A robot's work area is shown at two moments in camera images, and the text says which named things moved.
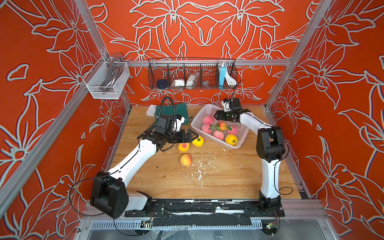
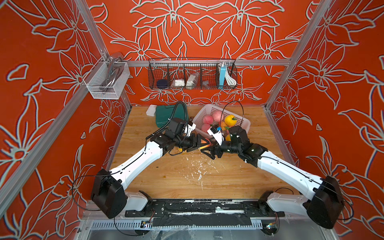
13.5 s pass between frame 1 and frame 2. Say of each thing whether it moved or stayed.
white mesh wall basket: stayed
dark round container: stayed
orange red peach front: stayed
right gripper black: moved
